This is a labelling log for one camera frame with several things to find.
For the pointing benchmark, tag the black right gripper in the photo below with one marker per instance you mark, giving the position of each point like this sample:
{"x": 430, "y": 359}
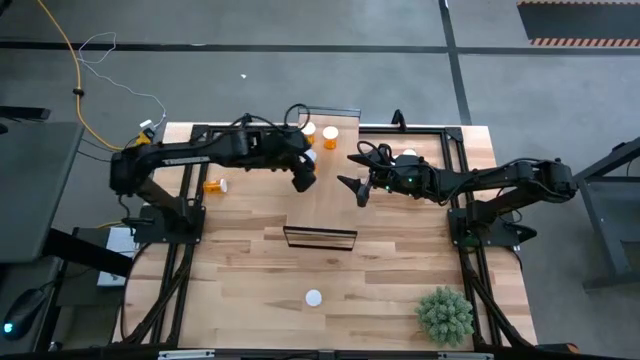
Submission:
{"x": 405, "y": 177}

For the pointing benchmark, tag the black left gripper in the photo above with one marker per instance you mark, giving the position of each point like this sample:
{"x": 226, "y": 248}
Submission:
{"x": 275, "y": 150}

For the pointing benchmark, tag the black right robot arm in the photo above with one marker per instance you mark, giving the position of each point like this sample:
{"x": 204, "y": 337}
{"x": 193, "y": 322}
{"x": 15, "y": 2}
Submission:
{"x": 525, "y": 177}

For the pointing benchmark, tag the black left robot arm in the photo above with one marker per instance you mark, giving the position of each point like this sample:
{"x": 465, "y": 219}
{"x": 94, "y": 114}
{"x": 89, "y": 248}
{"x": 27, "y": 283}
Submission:
{"x": 150, "y": 160}

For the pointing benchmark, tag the green succulent in grey pot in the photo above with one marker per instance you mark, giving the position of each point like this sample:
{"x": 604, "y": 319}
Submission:
{"x": 444, "y": 316}

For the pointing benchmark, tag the white power adapter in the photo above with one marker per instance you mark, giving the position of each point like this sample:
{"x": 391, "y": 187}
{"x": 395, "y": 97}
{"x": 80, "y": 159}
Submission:
{"x": 146, "y": 123}

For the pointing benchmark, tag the black beam with silver brackets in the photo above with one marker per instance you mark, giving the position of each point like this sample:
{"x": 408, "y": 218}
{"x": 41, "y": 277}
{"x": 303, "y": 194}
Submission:
{"x": 320, "y": 356}

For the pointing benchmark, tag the white flat box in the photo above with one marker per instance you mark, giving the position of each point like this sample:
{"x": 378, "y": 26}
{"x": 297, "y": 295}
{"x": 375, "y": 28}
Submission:
{"x": 117, "y": 245}

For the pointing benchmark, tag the black stand leg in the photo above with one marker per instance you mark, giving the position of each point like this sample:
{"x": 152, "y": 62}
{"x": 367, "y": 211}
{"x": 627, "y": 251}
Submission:
{"x": 85, "y": 252}

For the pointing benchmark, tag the black metal side table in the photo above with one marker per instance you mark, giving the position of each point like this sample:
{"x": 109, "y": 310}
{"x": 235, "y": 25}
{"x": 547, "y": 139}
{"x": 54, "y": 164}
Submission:
{"x": 615, "y": 220}

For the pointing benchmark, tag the black tool orange tip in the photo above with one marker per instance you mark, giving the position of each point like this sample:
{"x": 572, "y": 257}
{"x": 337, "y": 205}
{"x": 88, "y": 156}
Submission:
{"x": 560, "y": 347}

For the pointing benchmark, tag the black mat striped edge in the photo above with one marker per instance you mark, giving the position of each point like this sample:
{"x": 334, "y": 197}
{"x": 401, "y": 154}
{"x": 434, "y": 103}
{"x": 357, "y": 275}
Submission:
{"x": 580, "y": 20}

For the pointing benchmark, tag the grey side table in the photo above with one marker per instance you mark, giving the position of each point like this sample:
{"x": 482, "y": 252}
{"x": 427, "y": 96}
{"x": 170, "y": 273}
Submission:
{"x": 35, "y": 190}

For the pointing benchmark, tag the black flat bar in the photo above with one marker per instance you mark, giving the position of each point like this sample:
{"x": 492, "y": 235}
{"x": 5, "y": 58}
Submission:
{"x": 25, "y": 113}

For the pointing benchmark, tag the black computer mouse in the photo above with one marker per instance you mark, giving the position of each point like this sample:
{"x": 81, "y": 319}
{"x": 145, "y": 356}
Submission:
{"x": 22, "y": 312}

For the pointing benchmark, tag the black frame clamp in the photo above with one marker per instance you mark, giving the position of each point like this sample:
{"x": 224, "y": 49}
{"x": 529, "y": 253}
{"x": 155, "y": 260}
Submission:
{"x": 398, "y": 118}
{"x": 245, "y": 120}

